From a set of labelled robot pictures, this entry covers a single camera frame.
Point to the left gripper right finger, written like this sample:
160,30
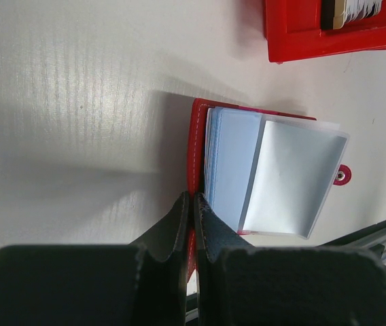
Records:
240,284

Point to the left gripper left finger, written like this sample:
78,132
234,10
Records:
141,283

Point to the red leather card holder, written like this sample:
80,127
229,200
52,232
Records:
263,172

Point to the red plastic bin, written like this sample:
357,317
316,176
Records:
293,32

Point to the dark card in bin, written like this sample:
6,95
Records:
333,14

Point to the white card stack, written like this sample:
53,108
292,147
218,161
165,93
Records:
361,9

